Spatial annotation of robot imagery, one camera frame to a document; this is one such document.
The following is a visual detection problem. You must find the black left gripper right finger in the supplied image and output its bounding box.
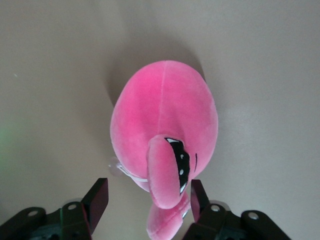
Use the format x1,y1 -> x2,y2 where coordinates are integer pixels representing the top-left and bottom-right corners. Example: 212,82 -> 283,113
190,179 -> 229,240

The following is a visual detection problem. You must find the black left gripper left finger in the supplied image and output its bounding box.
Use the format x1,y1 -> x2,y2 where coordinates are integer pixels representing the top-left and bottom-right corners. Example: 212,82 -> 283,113
61,177 -> 110,240

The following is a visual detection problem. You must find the bright pink plush toy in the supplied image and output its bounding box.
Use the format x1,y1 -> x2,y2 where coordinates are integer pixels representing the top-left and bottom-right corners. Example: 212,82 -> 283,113
108,59 -> 221,240

